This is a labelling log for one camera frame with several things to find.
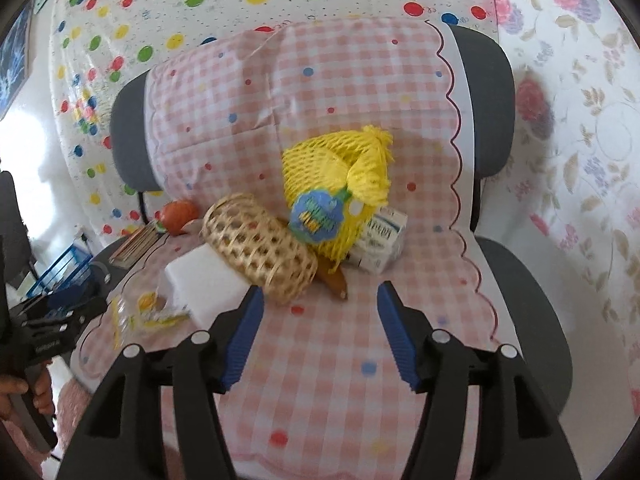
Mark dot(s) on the white milk carton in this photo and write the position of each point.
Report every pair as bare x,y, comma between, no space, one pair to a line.
381,241

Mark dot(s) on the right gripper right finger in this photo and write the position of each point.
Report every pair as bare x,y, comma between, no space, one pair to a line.
479,404

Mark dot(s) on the woven bamboo basket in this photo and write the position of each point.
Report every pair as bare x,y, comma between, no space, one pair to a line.
257,245

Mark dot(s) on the black chair at left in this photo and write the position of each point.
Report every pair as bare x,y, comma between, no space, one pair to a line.
17,250

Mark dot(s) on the polka dot balloon sheet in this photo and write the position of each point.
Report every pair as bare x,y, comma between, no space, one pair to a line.
97,46

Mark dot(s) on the pink checkered cloth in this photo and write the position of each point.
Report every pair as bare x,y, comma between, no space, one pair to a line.
344,323

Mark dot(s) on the floral pattern sheet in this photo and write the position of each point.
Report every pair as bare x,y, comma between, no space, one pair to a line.
573,170

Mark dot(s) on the yellow foam fruit net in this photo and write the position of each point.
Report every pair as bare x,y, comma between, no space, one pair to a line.
333,184

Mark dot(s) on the grey office chair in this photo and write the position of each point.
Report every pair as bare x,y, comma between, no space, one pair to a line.
495,199

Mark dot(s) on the orange fruit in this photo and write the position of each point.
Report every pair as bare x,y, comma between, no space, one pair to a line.
175,215

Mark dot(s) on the blue plastic basket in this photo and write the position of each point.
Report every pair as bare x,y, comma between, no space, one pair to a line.
69,269

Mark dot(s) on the blue framed picture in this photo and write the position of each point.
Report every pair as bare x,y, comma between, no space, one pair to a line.
14,58

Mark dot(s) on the wooden book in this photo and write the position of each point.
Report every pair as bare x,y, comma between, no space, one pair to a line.
136,245

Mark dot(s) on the pink fluffy rug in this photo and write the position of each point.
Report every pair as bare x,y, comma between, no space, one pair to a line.
67,405

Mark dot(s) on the yellow snack wrapper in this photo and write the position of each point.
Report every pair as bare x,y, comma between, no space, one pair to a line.
134,320

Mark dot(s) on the white foam block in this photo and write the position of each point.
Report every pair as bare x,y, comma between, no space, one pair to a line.
202,284

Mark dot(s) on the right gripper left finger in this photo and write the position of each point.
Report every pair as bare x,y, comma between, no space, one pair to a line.
147,399

